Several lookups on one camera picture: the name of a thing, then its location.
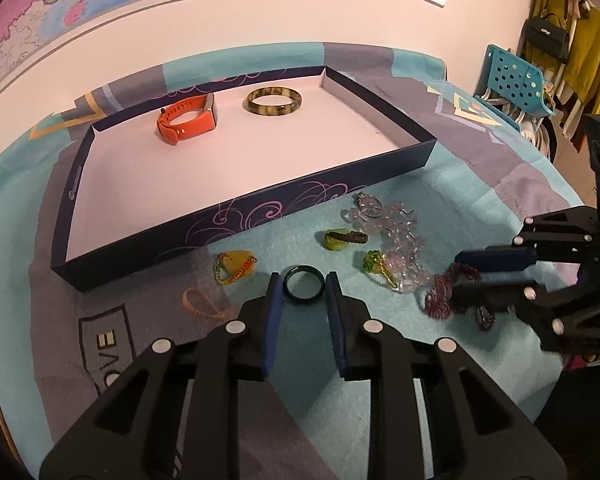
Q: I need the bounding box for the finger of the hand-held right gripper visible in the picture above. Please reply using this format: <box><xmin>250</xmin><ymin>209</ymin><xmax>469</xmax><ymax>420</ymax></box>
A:
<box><xmin>454</xmin><ymin>205</ymin><xmax>600</xmax><ymax>273</ymax></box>
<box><xmin>451</xmin><ymin>281</ymin><xmax>600</xmax><ymax>355</ymax></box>

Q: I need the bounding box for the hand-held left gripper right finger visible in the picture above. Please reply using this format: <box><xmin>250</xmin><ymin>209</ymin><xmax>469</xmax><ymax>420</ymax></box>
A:
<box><xmin>325</xmin><ymin>271</ymin><xmax>566</xmax><ymax>480</ymax></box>

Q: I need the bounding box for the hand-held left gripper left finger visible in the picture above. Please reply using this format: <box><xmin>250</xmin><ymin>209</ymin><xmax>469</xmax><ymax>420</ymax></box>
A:
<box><xmin>39</xmin><ymin>271</ymin><xmax>286</xmax><ymax>480</ymax></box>

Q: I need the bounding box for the black ring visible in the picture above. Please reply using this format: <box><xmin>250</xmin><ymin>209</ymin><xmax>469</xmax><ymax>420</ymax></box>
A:
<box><xmin>285</xmin><ymin>265</ymin><xmax>327</xmax><ymax>306</ymax></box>

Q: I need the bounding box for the purple bead bracelet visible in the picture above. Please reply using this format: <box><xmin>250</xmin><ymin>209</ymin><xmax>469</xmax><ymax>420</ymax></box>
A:
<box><xmin>424</xmin><ymin>262</ymin><xmax>497</xmax><ymax>332</ymax></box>

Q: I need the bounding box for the amber pendant with bead chain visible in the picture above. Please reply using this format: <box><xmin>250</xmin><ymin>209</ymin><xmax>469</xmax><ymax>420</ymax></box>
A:
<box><xmin>214</xmin><ymin>250</ymin><xmax>258</xmax><ymax>286</ymax></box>

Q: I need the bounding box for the green bead gold chain ornament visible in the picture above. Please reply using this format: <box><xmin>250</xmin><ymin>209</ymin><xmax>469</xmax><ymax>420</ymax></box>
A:
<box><xmin>362</xmin><ymin>250</ymin><xmax>401</xmax><ymax>291</ymax></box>

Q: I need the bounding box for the green stone brown cord pendant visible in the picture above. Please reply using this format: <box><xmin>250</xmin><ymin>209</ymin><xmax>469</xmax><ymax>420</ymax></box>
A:
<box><xmin>322</xmin><ymin>229</ymin><xmax>370</xmax><ymax>251</ymax></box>

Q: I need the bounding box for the pink cord charm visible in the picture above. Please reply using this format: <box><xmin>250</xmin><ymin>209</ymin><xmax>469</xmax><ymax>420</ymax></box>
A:
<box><xmin>181</xmin><ymin>287</ymin><xmax>231</xmax><ymax>321</ymax></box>

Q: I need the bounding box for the clear crystal bead bracelet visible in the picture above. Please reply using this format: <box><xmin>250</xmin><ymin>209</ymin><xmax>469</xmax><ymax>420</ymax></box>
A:
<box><xmin>342</xmin><ymin>200</ymin><xmax>433</xmax><ymax>293</ymax></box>

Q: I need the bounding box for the silver ring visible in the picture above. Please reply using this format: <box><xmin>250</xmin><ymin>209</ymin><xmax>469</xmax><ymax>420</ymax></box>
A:
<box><xmin>357</xmin><ymin>192</ymin><xmax>386</xmax><ymax>218</ymax></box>

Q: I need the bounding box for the dark blue box tray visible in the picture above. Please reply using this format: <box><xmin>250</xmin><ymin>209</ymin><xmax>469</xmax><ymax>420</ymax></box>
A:
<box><xmin>50</xmin><ymin>64</ymin><xmax>438</xmax><ymax>293</ymax></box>

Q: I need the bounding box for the pile of clothes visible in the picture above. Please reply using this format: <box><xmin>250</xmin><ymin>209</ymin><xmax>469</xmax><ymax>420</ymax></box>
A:
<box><xmin>522</xmin><ymin>105</ymin><xmax>588</xmax><ymax>161</ymax></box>

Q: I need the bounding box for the teal and grey printed blanket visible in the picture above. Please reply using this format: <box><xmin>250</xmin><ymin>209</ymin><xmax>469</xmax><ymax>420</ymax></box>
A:
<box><xmin>0</xmin><ymin>42</ymin><xmax>600</xmax><ymax>461</ymax></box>

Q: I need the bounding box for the yellow sweater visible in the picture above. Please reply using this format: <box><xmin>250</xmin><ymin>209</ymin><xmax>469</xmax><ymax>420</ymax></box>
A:
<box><xmin>530</xmin><ymin>0</ymin><xmax>600</xmax><ymax>116</ymax></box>

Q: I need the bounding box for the blue perforated plastic chair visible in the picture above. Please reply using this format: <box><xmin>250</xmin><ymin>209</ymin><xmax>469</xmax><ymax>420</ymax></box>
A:
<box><xmin>474</xmin><ymin>44</ymin><xmax>553</xmax><ymax>133</ymax></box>

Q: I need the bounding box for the black handbag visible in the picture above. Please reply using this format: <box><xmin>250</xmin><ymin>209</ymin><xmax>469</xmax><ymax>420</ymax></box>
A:
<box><xmin>524</xmin><ymin>15</ymin><xmax>573</xmax><ymax>65</ymax></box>

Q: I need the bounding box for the tortoiseshell bangle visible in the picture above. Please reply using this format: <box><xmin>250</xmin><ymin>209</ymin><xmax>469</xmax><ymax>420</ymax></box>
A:
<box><xmin>245</xmin><ymin>86</ymin><xmax>305</xmax><ymax>118</ymax></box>

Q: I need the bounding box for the orange smartwatch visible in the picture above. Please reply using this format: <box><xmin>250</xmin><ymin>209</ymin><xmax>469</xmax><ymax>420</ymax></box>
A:
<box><xmin>156</xmin><ymin>92</ymin><xmax>218</xmax><ymax>147</ymax></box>

